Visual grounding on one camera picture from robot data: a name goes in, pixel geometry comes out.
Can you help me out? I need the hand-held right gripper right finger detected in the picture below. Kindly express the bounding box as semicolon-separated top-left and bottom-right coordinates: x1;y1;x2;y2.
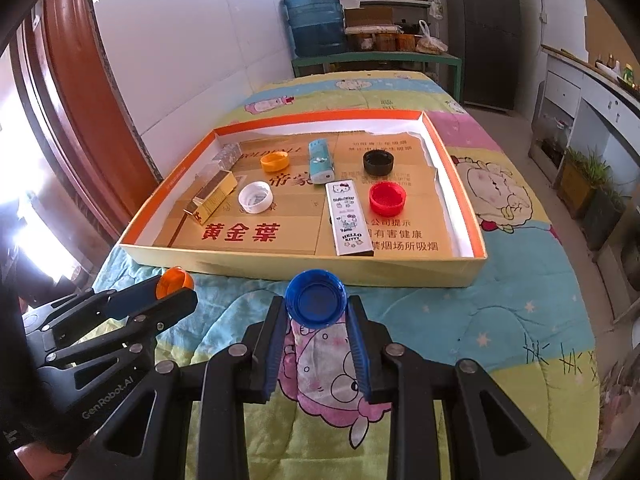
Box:
347;296;576;480

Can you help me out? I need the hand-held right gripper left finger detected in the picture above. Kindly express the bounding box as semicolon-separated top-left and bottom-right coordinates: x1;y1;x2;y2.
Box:
62;296;291;480

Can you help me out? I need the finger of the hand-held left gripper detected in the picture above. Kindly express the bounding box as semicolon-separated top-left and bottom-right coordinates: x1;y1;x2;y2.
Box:
45;289;199;366
22;277;168;333

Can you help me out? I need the blue bottle cap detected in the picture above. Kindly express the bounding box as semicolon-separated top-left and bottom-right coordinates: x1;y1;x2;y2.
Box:
285;269;348;330

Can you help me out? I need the shallow orange-rimmed cardboard box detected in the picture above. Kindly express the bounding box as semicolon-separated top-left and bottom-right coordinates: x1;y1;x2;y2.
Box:
117;108;487;288

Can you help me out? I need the gold box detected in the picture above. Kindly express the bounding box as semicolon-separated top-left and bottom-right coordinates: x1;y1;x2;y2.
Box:
182;170;238;225

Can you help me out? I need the white cartoon-print box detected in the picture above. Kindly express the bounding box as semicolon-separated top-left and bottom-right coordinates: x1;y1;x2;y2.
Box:
325;178;375;258

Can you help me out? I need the white bottle cap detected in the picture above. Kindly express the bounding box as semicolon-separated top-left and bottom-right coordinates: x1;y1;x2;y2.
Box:
238;181;274;212

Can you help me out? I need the red bottle cap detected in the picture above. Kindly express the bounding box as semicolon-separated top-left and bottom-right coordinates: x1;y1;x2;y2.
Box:
369;181;406;215

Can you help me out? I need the clear plastic bottle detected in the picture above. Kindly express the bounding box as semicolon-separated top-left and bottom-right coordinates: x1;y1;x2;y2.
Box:
200;144;242;181

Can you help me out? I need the black bottle cap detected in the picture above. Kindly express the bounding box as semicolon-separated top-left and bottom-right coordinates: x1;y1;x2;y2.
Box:
362;151;396;176

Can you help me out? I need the teal patterned tube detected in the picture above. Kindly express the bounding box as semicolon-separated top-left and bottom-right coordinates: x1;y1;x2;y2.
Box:
306;139;335;184

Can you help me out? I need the cartoon printed blanket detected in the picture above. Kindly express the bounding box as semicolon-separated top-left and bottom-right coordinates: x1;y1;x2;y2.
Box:
92;70;601;480

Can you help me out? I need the red-brown wooden door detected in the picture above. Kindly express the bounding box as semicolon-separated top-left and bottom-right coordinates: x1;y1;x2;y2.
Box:
15;0;163;251

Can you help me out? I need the colourful printed cloth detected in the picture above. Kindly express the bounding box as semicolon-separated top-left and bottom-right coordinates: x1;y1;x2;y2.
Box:
597;350;640;461

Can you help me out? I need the plant in yellow pot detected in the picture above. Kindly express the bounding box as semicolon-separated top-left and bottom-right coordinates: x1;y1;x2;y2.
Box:
556;147;608;219

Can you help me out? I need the green table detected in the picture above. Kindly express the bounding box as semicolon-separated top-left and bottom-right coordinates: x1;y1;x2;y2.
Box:
291;51;463;103

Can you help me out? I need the plastic bag of food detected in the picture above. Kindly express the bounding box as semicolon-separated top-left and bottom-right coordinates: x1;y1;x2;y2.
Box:
416;20;449;55

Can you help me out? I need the blue water jug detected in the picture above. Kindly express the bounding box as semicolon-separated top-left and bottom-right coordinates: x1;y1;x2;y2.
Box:
284;0;348;58

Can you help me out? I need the brown cardboard box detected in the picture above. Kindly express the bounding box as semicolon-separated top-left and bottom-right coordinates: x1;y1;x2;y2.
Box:
344;6;395;27

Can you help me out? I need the dark grey refrigerator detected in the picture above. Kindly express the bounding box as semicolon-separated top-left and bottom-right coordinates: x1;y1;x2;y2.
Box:
442;0;521;112

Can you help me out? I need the white kitchen counter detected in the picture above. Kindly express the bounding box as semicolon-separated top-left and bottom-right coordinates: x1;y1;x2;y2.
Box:
530;45;640;321

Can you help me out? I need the cardboard wall panel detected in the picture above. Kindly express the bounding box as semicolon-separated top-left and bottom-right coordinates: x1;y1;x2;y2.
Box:
585;0;640;61

